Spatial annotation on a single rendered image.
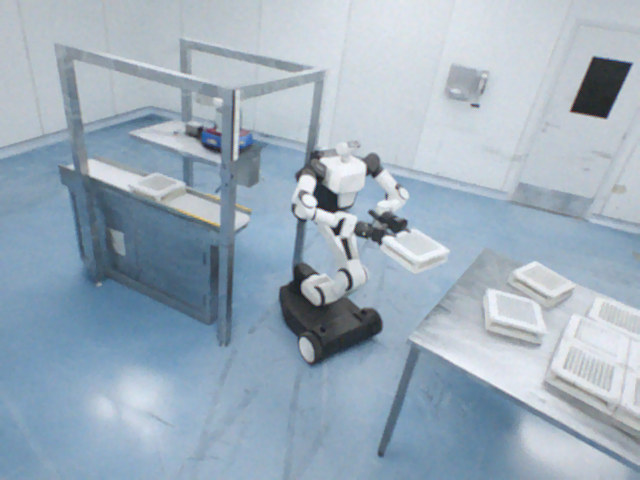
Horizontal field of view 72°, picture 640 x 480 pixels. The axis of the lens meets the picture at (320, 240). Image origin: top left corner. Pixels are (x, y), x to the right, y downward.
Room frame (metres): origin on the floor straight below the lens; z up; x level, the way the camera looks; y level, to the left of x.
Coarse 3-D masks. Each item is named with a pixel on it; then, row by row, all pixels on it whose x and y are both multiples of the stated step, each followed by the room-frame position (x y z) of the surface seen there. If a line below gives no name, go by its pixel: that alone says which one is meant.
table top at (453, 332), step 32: (480, 256) 2.25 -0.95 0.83; (480, 288) 1.91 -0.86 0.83; (512, 288) 1.96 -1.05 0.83; (576, 288) 2.06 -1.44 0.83; (448, 320) 1.60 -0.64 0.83; (480, 320) 1.64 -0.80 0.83; (544, 320) 1.72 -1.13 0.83; (448, 352) 1.39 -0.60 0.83; (480, 352) 1.42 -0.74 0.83; (512, 352) 1.45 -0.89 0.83; (544, 352) 1.48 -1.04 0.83; (480, 384) 1.27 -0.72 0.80; (512, 384) 1.26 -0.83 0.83; (544, 384) 1.29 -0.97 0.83; (544, 416) 1.14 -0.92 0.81; (576, 416) 1.15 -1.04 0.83; (608, 416) 1.18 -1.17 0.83; (608, 448) 1.03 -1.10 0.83
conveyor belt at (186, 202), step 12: (72, 168) 2.63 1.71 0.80; (96, 168) 2.68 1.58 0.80; (108, 168) 2.71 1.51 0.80; (108, 180) 2.53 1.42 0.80; (120, 180) 2.56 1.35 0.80; (132, 180) 2.59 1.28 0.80; (168, 204) 2.34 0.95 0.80; (180, 204) 2.36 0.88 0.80; (192, 204) 2.38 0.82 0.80; (204, 204) 2.41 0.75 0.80; (216, 204) 2.43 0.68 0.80; (204, 216) 2.26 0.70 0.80; (216, 216) 2.28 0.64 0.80; (240, 216) 2.33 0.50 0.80
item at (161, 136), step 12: (132, 132) 2.28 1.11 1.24; (144, 132) 2.31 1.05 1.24; (156, 132) 2.34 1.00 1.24; (168, 132) 2.37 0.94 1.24; (180, 132) 2.41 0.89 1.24; (156, 144) 2.19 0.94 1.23; (168, 144) 2.18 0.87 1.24; (180, 144) 2.21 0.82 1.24; (192, 144) 2.24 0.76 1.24; (204, 144) 2.26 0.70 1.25; (192, 156) 2.10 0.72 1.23; (204, 156) 2.09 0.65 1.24; (216, 156) 2.12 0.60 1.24
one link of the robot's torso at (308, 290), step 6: (312, 276) 2.48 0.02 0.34; (318, 276) 2.49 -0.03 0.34; (324, 276) 2.51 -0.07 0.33; (306, 282) 2.41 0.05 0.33; (312, 282) 2.44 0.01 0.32; (318, 282) 2.48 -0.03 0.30; (306, 288) 2.39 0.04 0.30; (312, 288) 2.36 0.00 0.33; (306, 294) 2.38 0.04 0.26; (312, 294) 2.33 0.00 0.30; (318, 294) 2.31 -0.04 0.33; (312, 300) 2.33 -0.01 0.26; (318, 300) 2.29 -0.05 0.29
